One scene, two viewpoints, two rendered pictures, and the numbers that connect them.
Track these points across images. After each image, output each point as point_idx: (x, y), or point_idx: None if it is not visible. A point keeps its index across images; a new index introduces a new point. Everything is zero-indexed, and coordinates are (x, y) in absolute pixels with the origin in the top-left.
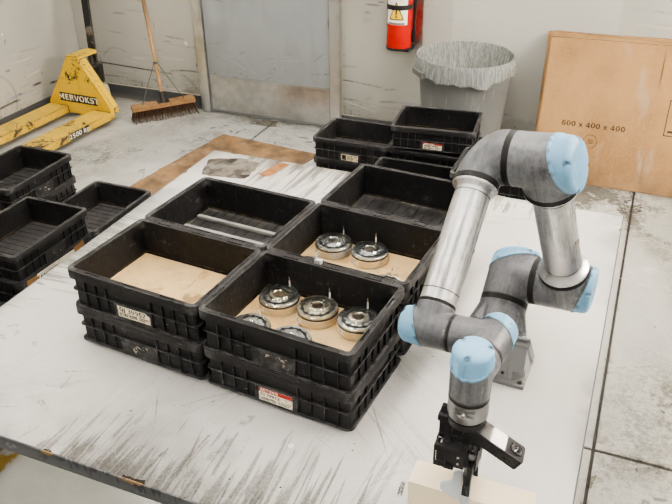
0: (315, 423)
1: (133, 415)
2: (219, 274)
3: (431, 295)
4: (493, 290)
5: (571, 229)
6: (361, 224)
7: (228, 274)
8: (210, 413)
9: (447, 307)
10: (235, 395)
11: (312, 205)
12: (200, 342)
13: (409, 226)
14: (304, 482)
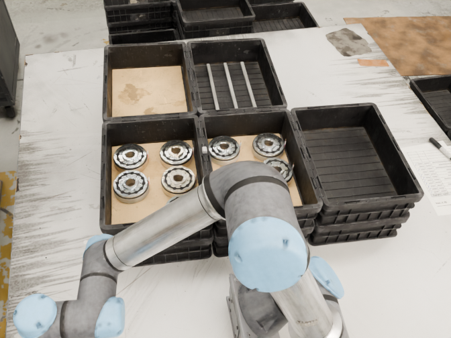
0: None
1: (67, 153)
2: (186, 110)
3: (106, 245)
4: None
5: (288, 308)
6: (294, 147)
7: (152, 114)
8: (90, 185)
9: (106, 263)
10: None
11: (279, 107)
12: None
13: (308, 178)
14: (56, 267)
